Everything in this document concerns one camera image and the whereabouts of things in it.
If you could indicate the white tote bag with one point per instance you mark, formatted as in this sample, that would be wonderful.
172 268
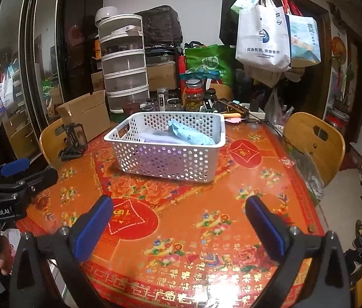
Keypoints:
261 51

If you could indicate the black tote bag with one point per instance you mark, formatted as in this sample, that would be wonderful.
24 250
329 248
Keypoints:
227 22

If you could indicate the black folding stand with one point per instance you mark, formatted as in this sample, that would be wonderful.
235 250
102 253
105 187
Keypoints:
72 150

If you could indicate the orange printed tablecloth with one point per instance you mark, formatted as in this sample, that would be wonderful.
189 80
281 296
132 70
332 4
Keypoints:
184 205

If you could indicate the light blue packet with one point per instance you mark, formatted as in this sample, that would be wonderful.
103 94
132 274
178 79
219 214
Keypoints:
190 133

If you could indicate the open cardboard box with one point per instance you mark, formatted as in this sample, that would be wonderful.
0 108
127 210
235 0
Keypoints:
88 115

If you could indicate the green shopping bag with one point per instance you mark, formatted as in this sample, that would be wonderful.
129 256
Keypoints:
213 61

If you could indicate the purple packet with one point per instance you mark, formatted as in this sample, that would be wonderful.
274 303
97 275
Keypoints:
158 138

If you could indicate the closed brown cardboard box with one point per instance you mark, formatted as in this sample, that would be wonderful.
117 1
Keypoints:
161 75

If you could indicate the person's left hand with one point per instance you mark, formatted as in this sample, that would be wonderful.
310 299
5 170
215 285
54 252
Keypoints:
4 260

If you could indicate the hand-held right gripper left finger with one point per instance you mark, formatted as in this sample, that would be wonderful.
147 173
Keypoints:
93 227

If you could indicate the crumpled plastic bag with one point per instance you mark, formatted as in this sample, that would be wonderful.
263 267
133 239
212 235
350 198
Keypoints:
312 173

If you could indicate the small glass jar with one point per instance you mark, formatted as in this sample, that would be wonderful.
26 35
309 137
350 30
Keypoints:
174 106

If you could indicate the wooden chair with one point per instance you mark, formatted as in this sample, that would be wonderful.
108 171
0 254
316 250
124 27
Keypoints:
306 147
224 91
48 141

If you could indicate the white power strip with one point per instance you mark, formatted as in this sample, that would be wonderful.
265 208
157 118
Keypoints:
257 110

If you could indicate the large glass pickle jar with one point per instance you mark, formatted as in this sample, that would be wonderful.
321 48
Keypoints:
193 98

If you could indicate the brown round container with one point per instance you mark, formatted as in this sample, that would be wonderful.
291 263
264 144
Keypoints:
132 107

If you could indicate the white perforated plastic basket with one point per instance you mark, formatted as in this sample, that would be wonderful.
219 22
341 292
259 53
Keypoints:
168 163

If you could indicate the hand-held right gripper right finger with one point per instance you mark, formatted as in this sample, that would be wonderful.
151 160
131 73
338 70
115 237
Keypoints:
266 227

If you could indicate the blue printed tote bag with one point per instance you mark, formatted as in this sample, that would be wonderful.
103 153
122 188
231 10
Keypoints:
306 45

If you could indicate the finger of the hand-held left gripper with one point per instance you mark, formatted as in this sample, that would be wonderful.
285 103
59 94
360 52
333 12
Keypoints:
14 167
43 178

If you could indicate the white tiered storage rack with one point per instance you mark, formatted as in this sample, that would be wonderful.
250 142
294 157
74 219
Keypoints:
125 67

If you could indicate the glass jar with red lid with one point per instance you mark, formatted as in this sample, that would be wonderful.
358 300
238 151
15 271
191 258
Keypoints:
336 118

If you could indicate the black covered appliance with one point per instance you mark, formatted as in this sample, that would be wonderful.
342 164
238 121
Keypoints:
161 25

